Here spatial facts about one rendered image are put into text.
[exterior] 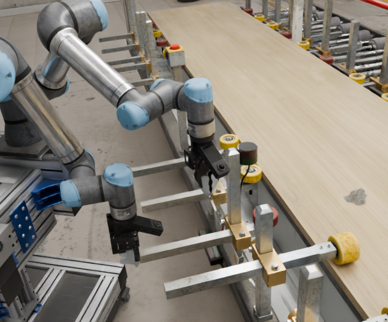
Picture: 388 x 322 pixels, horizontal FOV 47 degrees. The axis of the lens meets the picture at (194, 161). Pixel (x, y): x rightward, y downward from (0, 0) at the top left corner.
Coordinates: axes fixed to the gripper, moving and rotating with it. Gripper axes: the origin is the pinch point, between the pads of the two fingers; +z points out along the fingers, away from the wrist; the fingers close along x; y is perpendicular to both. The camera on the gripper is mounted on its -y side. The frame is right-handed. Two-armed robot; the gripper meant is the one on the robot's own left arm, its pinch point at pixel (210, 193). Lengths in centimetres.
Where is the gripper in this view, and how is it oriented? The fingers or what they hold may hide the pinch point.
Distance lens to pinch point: 134.3
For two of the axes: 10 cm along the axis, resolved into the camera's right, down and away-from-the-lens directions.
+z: 0.8, 8.5, 5.3
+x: -8.2, 3.5, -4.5
